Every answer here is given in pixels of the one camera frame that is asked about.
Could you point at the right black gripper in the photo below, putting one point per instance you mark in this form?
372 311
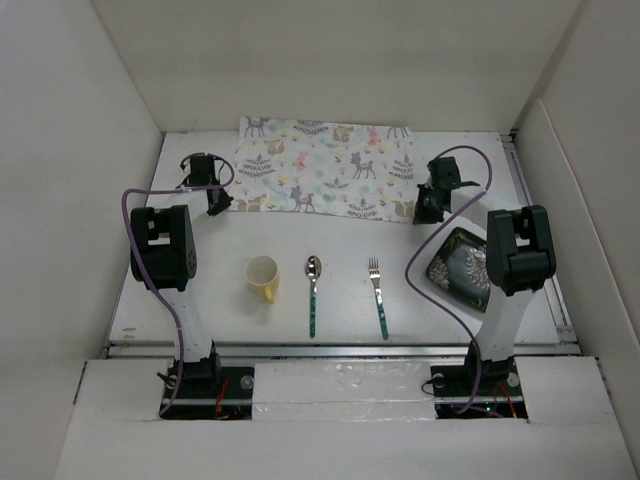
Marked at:
421 215

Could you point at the spoon with teal handle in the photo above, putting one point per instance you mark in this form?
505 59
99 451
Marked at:
313 269

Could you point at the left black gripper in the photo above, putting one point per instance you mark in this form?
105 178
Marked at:
222 204

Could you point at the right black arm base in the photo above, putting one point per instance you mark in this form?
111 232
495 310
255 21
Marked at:
489 390

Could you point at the yellow mug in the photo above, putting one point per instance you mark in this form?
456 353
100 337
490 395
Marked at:
263 276

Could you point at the floral animal print cloth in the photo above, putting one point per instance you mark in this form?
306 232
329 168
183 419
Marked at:
363 172

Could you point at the black floral square plate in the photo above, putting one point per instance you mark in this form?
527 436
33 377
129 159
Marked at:
459 268

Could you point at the fork with teal handle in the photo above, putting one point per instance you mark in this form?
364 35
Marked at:
374 276

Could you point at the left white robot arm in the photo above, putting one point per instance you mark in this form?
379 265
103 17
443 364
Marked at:
164 259

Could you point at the aluminium front rail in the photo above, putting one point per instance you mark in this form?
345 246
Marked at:
275 351

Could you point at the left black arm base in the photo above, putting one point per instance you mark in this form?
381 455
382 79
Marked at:
207 391

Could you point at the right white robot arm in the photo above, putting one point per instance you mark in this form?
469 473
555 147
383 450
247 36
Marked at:
519 256

